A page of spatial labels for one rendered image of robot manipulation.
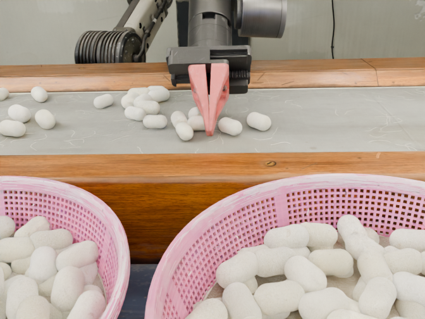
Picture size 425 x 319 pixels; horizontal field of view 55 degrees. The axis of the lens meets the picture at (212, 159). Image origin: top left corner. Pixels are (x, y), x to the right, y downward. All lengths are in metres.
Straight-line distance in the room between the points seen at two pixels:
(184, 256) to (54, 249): 0.12
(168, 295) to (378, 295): 0.12
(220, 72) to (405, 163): 0.22
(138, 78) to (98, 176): 0.37
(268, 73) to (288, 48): 1.93
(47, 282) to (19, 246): 0.04
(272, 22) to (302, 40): 2.07
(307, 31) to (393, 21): 0.49
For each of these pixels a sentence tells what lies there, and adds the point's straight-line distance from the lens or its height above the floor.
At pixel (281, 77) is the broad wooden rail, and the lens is 0.70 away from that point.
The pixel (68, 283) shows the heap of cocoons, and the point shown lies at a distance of 0.29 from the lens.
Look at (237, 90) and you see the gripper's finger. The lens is 0.53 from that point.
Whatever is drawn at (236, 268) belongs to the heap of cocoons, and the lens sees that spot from 0.28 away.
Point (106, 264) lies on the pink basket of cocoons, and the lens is 0.30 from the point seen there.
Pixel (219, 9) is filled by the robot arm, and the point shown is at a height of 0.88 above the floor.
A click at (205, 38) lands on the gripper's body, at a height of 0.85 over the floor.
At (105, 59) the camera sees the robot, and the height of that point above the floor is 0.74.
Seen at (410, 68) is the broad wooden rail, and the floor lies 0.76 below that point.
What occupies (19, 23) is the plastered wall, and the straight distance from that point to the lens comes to 3.06.
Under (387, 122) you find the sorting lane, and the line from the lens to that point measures 0.56.
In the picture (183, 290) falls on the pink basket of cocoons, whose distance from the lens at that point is 0.26.
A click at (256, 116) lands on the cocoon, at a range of 0.50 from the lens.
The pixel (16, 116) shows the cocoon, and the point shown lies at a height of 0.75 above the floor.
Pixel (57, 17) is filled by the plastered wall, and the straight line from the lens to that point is 2.92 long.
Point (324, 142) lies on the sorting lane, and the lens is 0.48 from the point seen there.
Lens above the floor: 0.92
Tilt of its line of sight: 25 degrees down
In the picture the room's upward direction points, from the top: 2 degrees counter-clockwise
